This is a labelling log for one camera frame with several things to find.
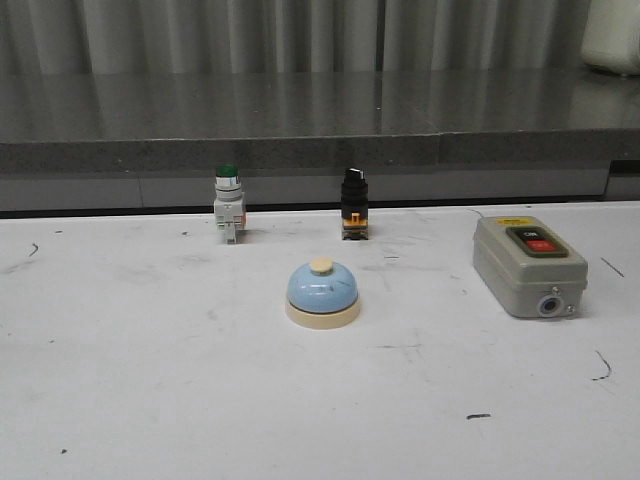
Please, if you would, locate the grey on off switch box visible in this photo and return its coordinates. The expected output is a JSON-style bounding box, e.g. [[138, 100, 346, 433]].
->
[[473, 216, 588, 318]]

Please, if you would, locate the green pushbutton switch white body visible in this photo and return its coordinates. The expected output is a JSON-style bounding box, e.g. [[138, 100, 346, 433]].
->
[[213, 164, 246, 244]]

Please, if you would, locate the black selector switch orange base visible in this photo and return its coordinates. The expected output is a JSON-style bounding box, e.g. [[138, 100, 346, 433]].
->
[[341, 168, 369, 240]]

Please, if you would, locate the grey stone counter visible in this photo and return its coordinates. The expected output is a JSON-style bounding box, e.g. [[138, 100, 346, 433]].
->
[[1, 68, 639, 213]]

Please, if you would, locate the blue desk bell cream base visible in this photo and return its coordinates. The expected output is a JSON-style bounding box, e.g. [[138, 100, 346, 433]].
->
[[285, 258, 361, 330]]

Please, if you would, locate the white appliance in background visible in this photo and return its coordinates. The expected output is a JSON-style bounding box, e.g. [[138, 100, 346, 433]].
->
[[580, 0, 639, 76]]

